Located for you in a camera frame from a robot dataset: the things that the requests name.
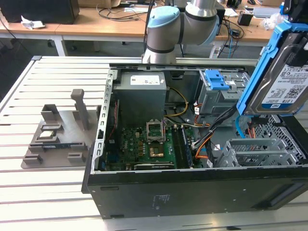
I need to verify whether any blue wire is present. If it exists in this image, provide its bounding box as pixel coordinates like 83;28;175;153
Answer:
235;115;246;140

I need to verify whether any CPU socket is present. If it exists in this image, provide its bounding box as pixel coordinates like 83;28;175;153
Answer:
146;119;166;143

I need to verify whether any long wooden desk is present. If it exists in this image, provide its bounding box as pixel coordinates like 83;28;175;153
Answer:
0;6;280;56

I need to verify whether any orange wire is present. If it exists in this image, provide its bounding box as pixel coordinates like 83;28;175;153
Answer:
247;121;257;139
195;138;212;160

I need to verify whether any black PC case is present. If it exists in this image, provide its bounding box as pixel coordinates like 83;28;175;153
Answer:
81;63;308;220

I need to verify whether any blue plastic latch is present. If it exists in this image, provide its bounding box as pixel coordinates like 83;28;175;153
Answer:
204;69;230;91

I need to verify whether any black RAM slot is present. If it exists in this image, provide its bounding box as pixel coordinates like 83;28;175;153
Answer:
171;127;185;169

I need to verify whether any black case fan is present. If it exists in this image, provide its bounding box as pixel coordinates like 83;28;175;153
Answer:
104;98;122;157

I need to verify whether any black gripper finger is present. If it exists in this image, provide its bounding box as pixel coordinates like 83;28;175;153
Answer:
288;21;308;69

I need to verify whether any green motherboard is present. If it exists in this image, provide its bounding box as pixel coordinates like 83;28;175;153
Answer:
103;124;200;170

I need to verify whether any grey power supply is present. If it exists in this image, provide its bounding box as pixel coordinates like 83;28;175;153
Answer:
112;71;167;128

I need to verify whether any grey parts rack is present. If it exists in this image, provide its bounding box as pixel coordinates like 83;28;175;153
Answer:
21;89;102;170

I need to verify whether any black computer tower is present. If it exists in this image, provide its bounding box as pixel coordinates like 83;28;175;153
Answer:
216;4;226;36

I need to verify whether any silver CPU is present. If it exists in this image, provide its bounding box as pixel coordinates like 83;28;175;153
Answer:
39;130;58;140

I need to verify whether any brown cardboard box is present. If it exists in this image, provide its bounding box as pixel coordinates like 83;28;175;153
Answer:
79;0;116;8

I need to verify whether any black cable bundle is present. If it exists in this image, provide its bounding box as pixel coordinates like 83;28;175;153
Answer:
191;105;239;150

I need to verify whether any black graphics card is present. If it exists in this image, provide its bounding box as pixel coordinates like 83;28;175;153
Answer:
133;162;175;170

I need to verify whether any white crumpled paper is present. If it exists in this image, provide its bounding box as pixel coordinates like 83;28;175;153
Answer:
21;15;46;31

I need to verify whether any white power strip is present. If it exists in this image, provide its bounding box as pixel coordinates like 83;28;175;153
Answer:
209;45;222;59

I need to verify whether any copper chipset heatsink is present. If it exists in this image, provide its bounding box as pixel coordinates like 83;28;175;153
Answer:
148;146;167;159

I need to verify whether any red black twisted wire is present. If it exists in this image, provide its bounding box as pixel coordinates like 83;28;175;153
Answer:
113;100;120;129

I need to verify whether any grey optical drive cage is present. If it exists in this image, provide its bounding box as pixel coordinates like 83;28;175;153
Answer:
196;69;252;116

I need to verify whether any grey metal disk bay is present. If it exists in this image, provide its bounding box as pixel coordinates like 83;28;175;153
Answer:
215;138;301;168

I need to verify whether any yellow black wire bundle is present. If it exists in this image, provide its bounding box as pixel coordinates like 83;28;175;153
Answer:
165;88;190;120

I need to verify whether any large black box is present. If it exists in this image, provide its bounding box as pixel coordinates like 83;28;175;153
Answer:
0;0;80;25

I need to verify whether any grey power wire bundle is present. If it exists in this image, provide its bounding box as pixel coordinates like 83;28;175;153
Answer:
163;117;211;129

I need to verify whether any grey flat device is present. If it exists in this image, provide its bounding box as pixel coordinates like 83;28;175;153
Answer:
252;7;280;19

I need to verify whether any white crumpled plastic bag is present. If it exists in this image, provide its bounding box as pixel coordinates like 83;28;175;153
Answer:
261;13;280;31

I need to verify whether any hard disk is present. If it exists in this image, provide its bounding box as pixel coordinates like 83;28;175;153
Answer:
236;19;308;117

